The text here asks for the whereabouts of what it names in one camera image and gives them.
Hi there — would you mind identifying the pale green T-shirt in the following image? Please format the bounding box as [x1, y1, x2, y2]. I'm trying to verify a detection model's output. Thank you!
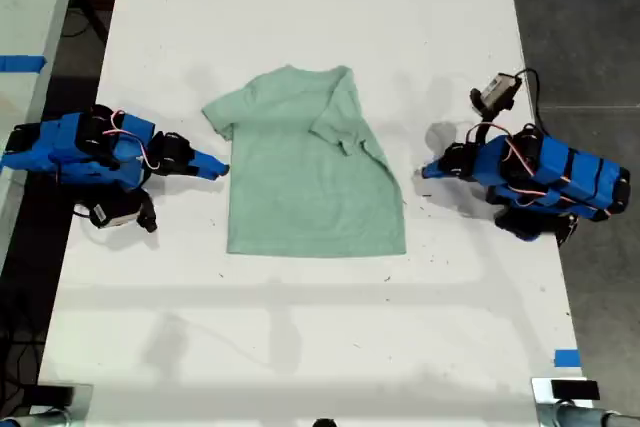
[201, 64, 408, 259]

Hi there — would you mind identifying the long blue tape strip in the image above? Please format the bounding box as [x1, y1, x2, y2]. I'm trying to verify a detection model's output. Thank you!
[0, 54, 48, 74]

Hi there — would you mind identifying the white side table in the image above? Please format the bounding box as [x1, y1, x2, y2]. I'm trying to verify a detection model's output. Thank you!
[0, 0, 84, 268]

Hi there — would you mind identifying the short blue tape strip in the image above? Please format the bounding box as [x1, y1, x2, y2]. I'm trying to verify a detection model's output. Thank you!
[553, 348, 582, 369]

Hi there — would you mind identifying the metal clamp plate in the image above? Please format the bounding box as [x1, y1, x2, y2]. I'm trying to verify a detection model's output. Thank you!
[22, 381, 96, 418]
[530, 376, 602, 427]

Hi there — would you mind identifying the small black box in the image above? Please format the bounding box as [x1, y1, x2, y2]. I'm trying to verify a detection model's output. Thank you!
[550, 379, 601, 403]
[22, 384, 77, 411]

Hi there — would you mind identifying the grey metal tube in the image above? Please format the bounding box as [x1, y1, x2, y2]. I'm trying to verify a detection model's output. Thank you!
[553, 402, 640, 427]
[0, 408, 72, 427]

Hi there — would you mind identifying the camera black stalk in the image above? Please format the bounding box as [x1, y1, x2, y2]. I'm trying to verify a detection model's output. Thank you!
[135, 190, 159, 234]
[465, 113, 507, 149]

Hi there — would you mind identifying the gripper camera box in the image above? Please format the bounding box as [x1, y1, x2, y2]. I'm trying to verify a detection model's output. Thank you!
[89, 195, 142, 230]
[469, 72, 522, 118]

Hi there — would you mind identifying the black floor cable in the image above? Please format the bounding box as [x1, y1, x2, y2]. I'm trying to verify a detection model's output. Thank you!
[60, 0, 110, 42]

